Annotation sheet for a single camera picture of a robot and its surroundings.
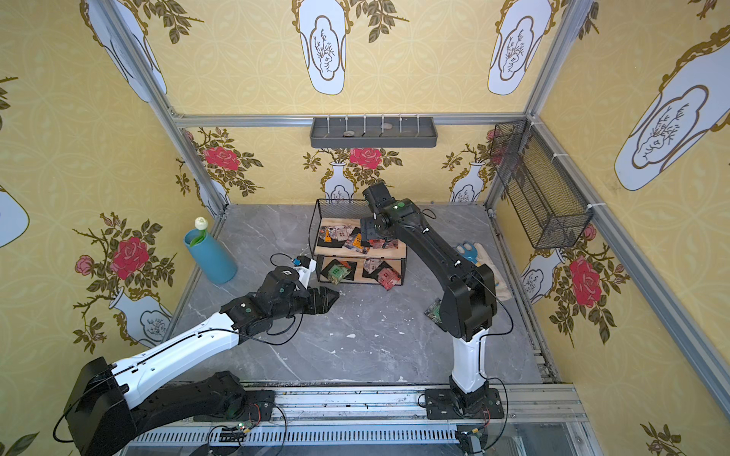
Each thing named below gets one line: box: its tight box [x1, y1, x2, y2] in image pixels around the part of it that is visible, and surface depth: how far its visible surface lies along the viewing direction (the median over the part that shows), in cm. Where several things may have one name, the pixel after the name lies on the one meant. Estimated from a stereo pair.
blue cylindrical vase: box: [183, 228, 238, 285], surface depth 99 cm
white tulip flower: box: [190, 216, 209, 247], surface depth 78 cm
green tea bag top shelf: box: [423, 297, 443, 324], surface depth 92 cm
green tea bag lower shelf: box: [327, 264, 352, 285], surface depth 100 cm
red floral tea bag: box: [377, 267, 403, 291], surface depth 99 cm
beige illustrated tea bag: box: [328, 225, 354, 242], surface depth 92 cm
